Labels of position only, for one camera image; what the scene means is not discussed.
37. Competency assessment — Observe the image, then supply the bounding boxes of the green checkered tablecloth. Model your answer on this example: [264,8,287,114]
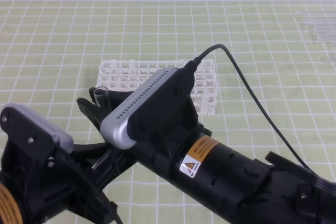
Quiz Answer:
[1,2,335,223]

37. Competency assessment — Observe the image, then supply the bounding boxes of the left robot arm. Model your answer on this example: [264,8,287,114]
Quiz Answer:
[1,131,121,223]

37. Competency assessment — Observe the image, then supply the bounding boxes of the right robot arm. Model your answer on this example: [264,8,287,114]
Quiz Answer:
[77,88,335,223]

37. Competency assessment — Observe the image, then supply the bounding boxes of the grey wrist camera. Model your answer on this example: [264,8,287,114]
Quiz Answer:
[100,67,195,150]
[1,103,74,153]

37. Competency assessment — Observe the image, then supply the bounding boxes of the spare clear glass test tubes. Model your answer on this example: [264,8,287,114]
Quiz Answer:
[294,10,335,66]

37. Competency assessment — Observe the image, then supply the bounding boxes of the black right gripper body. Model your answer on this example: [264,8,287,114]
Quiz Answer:
[94,121,213,190]

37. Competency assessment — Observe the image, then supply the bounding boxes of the black right camera cable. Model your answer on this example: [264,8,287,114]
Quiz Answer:
[181,44,313,169]

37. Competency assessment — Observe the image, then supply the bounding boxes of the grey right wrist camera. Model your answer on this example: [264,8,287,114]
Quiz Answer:
[100,67,195,150]

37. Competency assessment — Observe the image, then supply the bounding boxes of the clear glass test tube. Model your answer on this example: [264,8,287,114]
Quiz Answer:
[92,86,110,170]

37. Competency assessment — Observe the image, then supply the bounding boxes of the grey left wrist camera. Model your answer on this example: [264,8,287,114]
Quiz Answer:
[1,103,74,153]

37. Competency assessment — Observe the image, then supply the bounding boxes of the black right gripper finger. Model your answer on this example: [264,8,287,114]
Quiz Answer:
[77,98,110,142]
[89,87,133,119]

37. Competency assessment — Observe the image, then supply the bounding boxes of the black left camera cable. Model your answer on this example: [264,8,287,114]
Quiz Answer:
[111,202,124,224]

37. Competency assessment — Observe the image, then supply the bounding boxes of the black camera cable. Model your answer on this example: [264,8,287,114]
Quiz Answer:
[111,202,124,224]
[181,44,313,169]

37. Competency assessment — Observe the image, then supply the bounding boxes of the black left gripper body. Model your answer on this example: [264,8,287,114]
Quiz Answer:
[1,132,118,223]

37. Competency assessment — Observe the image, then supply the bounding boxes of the white plastic test tube rack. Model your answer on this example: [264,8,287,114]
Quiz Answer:
[96,59,218,115]

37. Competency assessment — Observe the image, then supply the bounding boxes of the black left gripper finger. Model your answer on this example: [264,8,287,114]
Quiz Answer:
[71,143,109,160]

